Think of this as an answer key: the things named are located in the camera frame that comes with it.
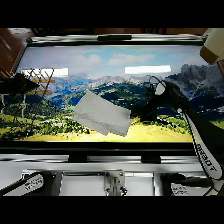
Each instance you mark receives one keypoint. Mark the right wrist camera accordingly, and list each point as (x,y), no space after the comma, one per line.
(151,90)

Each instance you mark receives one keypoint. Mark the white shirt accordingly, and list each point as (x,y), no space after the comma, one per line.
(101,115)

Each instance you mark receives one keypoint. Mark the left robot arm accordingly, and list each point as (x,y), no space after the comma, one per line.
(16,84)

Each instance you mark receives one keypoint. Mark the cardboard box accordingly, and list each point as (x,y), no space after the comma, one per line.
(213,46)

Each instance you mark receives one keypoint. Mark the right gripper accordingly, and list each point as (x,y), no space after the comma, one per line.
(150,110)

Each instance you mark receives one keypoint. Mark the silver frame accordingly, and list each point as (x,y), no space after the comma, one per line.
(100,166)

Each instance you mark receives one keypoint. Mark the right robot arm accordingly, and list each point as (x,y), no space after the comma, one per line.
(200,133)

